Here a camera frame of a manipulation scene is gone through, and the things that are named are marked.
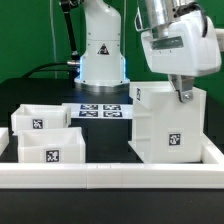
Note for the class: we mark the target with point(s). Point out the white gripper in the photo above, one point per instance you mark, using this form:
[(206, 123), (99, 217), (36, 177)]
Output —
[(178, 38)]

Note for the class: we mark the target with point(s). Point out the white drawer cabinet frame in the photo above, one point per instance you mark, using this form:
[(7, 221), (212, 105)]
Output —
[(165, 130)]

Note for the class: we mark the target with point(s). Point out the white front drawer box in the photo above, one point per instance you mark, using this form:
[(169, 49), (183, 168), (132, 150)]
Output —
[(65, 145)]

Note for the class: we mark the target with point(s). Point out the white drawer box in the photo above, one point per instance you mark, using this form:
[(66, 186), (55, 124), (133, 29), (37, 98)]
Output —
[(65, 145), (35, 117)]

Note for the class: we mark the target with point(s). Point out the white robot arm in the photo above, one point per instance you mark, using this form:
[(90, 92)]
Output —
[(102, 65)]

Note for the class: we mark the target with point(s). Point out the white rear drawer box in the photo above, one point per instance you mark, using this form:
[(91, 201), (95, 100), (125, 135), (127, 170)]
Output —
[(35, 117)]

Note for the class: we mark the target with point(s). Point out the white U-shaped border fence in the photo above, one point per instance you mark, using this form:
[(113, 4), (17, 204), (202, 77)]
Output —
[(208, 174)]

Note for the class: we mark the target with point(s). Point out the white fiducial marker sheet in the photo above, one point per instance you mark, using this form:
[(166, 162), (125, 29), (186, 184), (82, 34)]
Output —
[(100, 111)]

